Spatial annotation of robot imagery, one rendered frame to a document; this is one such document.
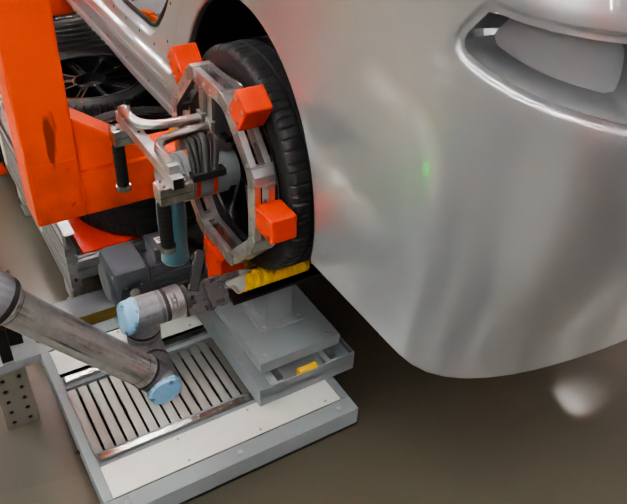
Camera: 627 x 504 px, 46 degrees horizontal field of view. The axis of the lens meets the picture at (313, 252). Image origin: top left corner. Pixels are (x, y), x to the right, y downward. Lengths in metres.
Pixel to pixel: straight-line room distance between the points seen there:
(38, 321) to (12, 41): 0.89
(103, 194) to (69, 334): 0.90
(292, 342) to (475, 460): 0.69
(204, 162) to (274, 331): 0.83
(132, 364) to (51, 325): 0.25
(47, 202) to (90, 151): 0.21
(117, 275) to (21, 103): 0.61
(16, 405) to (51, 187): 0.70
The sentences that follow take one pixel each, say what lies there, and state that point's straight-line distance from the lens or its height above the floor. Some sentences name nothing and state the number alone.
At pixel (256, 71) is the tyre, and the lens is 1.92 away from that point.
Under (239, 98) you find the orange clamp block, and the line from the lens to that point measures 1.81.
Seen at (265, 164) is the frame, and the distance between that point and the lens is 1.86.
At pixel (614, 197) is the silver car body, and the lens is 1.33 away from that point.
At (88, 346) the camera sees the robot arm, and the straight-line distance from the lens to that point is 1.76.
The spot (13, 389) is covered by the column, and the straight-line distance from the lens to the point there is 2.51.
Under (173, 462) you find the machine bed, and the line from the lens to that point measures 2.32.
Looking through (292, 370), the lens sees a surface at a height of 0.15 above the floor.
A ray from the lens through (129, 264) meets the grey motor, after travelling 2.50.
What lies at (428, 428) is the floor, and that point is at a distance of 2.54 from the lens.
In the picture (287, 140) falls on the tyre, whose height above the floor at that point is 1.04.
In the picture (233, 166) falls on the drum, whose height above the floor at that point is 0.87.
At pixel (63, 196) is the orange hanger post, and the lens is 2.49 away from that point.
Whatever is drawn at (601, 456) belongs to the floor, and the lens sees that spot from 2.63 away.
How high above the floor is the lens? 1.91
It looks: 37 degrees down
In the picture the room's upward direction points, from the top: 3 degrees clockwise
